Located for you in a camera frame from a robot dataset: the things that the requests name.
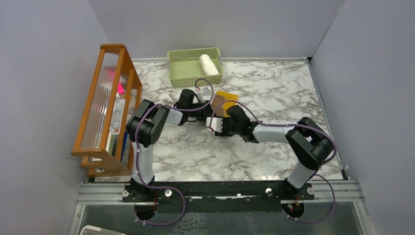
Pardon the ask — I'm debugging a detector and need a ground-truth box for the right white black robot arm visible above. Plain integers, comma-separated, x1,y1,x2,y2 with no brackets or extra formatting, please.
206,105,337,199

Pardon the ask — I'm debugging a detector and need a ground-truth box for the yellow towel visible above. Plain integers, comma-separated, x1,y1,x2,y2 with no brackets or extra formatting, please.
210,91,239,117

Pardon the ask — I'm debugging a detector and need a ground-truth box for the white basket corner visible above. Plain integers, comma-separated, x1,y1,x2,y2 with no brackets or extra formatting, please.
80,225,126,235

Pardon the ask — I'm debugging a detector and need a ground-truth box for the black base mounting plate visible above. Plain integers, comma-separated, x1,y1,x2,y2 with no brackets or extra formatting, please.
121,180,315,214

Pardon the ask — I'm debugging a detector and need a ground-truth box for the pink object in rack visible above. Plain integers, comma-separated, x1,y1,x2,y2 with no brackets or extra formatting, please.
116,76,125,99

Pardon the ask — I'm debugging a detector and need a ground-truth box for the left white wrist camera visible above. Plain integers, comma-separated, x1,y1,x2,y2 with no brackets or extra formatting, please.
195,87,209,103

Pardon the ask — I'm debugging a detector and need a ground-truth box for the white cream towel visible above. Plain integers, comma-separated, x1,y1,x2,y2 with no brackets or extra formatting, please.
199,54,220,76

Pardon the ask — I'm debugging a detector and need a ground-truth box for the aluminium frame rail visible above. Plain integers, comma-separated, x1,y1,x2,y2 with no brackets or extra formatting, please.
69,179,374,235

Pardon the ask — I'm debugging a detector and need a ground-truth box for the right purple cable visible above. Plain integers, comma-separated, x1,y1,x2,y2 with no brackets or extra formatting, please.
209,99,338,224

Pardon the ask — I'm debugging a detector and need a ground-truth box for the light green plastic basket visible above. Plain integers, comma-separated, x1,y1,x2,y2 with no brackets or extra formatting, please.
167,47,223,88

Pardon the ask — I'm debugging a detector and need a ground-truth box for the wooden rack with clear panel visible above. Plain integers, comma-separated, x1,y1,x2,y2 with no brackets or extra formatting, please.
71,44,142,177

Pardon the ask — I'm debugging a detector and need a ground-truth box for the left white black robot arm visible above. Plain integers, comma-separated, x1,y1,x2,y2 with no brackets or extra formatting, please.
126,88,212,201

